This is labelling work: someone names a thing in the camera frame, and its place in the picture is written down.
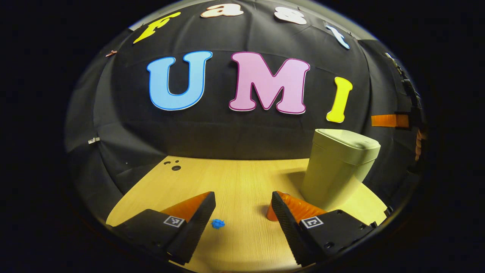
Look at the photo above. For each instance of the blue paper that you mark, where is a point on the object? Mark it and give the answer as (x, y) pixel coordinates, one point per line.
(218, 223)

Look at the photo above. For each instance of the orange pop can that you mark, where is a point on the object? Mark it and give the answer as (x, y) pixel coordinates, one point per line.
(270, 216)

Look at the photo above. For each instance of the green garbage bin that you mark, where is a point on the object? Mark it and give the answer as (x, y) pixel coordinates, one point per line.
(337, 170)

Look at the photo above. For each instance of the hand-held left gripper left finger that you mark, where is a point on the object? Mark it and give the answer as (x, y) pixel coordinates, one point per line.
(197, 223)

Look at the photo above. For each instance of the silver cloth clip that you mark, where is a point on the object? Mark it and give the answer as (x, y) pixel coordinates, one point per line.
(93, 140)

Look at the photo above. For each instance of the copper cloth clip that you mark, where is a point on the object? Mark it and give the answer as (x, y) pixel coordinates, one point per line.
(111, 53)

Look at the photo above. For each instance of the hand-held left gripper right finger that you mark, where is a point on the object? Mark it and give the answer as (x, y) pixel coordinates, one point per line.
(288, 227)

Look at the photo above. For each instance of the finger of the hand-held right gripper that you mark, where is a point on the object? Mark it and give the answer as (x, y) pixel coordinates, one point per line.
(388, 120)

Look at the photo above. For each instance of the wooden desktop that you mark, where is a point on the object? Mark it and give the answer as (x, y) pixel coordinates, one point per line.
(235, 182)

